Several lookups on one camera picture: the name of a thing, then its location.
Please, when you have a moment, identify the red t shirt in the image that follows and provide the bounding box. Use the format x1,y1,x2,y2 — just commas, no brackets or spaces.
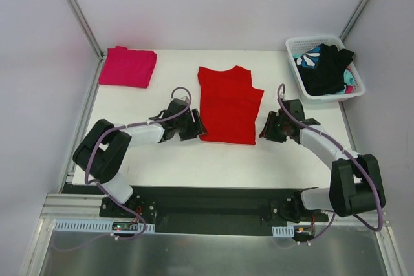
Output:
198,65,264,145

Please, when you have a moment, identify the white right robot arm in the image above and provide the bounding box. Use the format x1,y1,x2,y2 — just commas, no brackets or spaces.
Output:
259,99,386,221

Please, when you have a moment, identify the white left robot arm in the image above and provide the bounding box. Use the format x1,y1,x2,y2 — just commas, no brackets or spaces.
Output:
72,98,207,217

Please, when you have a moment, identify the black t shirt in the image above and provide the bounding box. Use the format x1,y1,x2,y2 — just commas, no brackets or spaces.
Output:
297,43,356,96

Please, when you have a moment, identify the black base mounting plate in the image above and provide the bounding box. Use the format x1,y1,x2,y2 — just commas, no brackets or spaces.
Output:
63,184,337,234

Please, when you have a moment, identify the folded magenta t shirt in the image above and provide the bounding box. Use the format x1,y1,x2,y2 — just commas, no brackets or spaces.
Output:
98,46,157,89

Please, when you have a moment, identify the right white cable duct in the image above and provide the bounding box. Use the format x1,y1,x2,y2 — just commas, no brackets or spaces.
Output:
272,225,295,238

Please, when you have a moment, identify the white cable duct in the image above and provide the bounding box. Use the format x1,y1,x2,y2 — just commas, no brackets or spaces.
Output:
272,225,295,238
54,219,155,234

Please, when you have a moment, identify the aluminium rail right side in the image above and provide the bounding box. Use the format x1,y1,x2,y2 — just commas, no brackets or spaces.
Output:
356,209,389,227

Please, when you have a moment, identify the aluminium rail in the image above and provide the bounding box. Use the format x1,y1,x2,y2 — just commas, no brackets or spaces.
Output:
356,209,389,227
41,191,107,217

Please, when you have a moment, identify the right aluminium frame post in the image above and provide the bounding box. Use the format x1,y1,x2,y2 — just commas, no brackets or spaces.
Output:
339,0,370,42

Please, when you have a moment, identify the aluminium frame post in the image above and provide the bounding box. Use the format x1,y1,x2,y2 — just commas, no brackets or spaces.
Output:
339,0,370,42
66,0,104,60

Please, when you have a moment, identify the aluminium rail left side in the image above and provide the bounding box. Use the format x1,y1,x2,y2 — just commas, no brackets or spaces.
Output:
41,191,107,217

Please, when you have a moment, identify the left white cable duct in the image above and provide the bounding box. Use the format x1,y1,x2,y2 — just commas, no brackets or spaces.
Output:
54,219,155,234

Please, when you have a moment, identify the left aluminium frame post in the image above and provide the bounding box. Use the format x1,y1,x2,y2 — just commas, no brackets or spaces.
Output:
66,0,104,60

